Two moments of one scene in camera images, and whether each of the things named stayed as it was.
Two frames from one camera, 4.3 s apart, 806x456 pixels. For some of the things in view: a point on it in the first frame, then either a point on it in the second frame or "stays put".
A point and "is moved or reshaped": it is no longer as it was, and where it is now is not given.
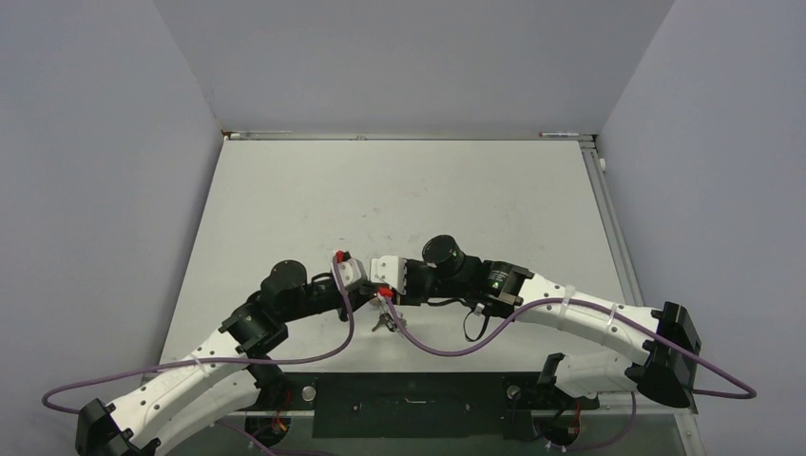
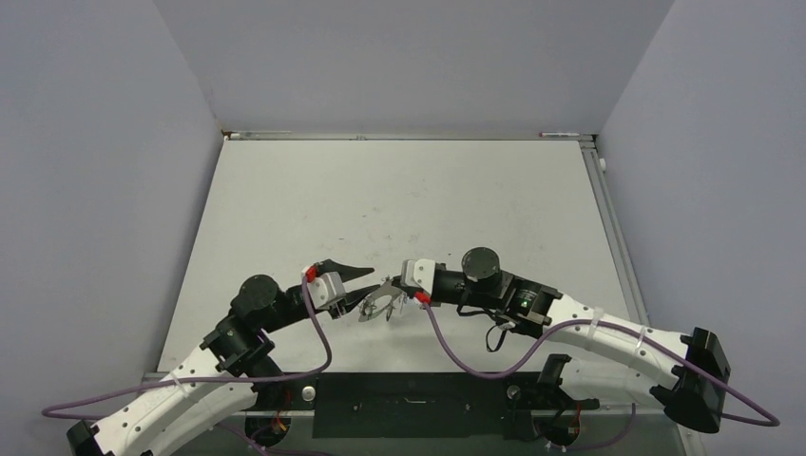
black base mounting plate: [423, 405] stays put
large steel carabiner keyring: [394, 323] is moved or reshaped
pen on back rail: [546, 134] stays put
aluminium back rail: [392, 136] stays put
